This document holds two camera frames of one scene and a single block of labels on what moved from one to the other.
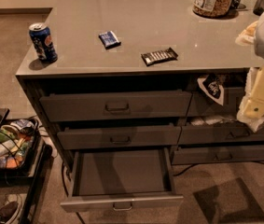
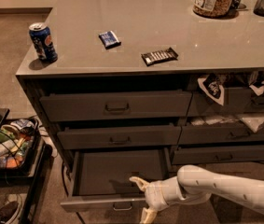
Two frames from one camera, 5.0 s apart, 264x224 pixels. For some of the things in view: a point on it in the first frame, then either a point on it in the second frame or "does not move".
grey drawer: [112, 179] does not move
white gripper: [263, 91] to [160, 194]
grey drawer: [221, 154] does not move
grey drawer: [158, 105] does not move
